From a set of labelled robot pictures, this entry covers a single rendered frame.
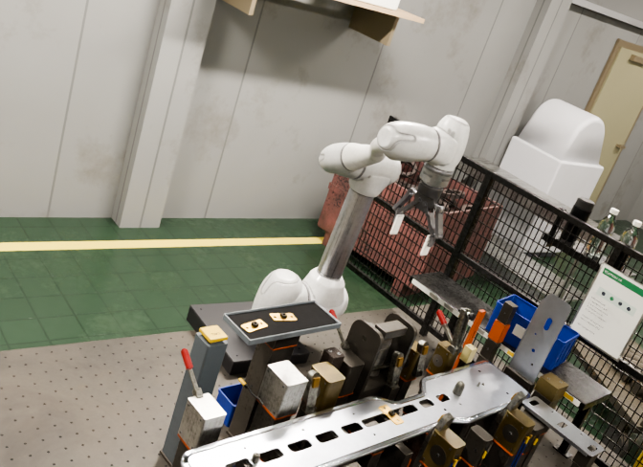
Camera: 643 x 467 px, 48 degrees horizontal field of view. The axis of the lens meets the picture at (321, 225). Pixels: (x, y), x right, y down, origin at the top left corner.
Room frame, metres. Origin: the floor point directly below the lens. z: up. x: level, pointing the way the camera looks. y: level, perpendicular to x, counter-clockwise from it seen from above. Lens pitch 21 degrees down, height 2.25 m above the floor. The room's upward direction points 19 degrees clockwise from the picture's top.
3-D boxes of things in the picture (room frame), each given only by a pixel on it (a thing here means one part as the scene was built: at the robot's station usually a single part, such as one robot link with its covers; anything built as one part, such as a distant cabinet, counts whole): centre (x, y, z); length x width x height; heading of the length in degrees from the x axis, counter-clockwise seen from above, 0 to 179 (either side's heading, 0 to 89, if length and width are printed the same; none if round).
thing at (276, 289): (2.50, 0.06, 0.92); 0.18 x 0.16 x 0.22; 126
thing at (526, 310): (2.61, -0.92, 1.09); 0.30 x 0.17 x 0.13; 55
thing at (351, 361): (1.99, -0.21, 0.89); 0.12 x 0.07 x 0.38; 48
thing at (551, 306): (2.41, -0.89, 1.17); 0.12 x 0.01 x 0.34; 48
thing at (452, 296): (2.67, -0.85, 1.01); 0.90 x 0.22 x 0.03; 48
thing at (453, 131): (2.12, -0.27, 1.80); 0.13 x 0.11 x 0.16; 127
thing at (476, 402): (1.85, -0.38, 1.00); 1.38 x 0.22 x 0.02; 138
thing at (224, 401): (2.01, 0.08, 0.74); 0.11 x 0.10 x 0.09; 138
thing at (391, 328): (2.08, -0.31, 0.94); 0.18 x 0.13 x 0.49; 138
